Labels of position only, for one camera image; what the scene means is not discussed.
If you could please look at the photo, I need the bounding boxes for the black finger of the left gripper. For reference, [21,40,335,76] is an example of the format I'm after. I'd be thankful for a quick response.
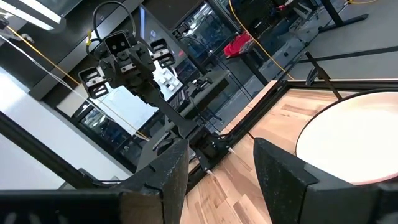
[124,44,156,90]
[99,55,136,90]

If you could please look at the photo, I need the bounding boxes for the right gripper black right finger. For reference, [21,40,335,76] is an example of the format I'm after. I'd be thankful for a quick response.
[253,138,398,224]

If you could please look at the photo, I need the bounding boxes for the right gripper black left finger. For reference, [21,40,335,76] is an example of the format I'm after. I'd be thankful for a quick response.
[0,138,190,224]

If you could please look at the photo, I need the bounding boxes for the pale pink plate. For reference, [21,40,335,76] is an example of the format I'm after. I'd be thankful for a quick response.
[294,89,398,186]

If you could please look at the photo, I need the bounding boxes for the blue glass partition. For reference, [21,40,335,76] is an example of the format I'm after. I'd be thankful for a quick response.
[74,0,259,150]

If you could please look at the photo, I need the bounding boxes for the grey desk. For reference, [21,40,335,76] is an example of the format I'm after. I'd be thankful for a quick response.
[136,70,233,172]

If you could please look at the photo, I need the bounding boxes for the white ceiling light panel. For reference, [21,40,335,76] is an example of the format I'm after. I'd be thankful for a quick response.
[0,0,68,32]

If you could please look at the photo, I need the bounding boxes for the red storage bin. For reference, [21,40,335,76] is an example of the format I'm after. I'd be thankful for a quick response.
[223,30,254,58]

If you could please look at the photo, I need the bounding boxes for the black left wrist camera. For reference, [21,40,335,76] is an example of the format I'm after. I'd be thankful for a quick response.
[103,30,132,57]

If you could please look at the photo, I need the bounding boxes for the yellow cable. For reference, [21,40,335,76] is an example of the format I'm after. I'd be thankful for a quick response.
[228,0,295,80]
[5,25,150,141]

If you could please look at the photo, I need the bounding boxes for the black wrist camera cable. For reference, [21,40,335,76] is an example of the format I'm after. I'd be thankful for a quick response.
[91,1,137,43]

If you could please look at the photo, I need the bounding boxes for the black metal table frame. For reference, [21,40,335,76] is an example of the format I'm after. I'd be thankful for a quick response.
[186,79,398,187]

